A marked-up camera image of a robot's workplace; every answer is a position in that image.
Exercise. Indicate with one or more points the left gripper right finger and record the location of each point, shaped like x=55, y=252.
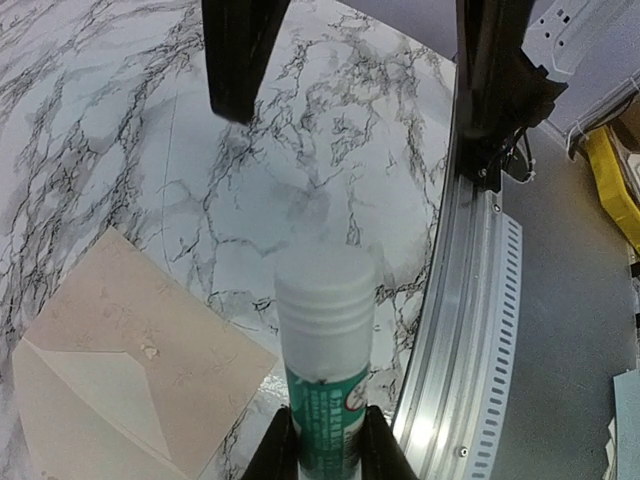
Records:
x=380, y=454

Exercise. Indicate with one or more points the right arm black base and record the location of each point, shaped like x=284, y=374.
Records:
x=484, y=161

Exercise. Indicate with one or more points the curved aluminium front rail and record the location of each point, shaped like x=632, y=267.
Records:
x=451, y=412

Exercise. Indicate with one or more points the green white glue stick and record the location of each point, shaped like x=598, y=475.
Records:
x=325, y=302

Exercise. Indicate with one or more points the cream envelope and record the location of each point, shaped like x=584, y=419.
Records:
x=126, y=375

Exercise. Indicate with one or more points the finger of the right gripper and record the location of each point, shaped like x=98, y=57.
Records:
x=499, y=88
x=239, y=37

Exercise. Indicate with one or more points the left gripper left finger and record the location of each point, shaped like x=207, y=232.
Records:
x=276, y=457

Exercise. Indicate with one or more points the yellow bin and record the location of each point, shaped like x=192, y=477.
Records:
x=614, y=195

